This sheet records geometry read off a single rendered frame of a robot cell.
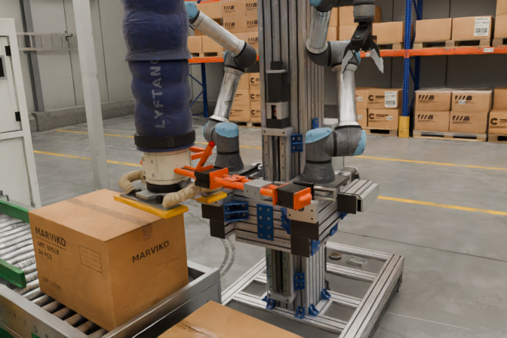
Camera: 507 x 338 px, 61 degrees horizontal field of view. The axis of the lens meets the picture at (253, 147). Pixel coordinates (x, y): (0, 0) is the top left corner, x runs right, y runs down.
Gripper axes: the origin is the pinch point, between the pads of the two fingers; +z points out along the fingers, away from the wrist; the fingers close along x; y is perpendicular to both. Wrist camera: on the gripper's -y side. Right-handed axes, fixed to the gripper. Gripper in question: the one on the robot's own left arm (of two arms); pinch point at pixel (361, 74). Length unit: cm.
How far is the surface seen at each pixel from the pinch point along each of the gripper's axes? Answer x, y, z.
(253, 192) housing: 17, -52, 32
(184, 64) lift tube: 52, -38, -6
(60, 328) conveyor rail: 95, -71, 93
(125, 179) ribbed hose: 78, -46, 37
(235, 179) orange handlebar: 25, -49, 30
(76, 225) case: 101, -54, 57
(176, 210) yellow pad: 48, -52, 43
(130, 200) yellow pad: 71, -51, 43
